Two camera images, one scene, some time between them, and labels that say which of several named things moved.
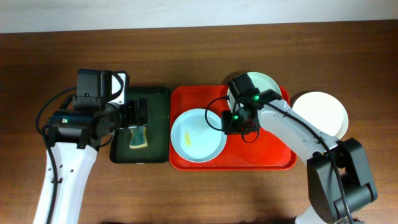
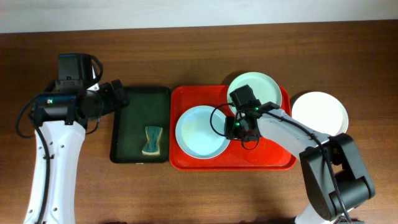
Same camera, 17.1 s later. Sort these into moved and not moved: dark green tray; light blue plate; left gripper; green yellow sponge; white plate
Moved: left gripper; light blue plate; green yellow sponge
Not moved: white plate; dark green tray
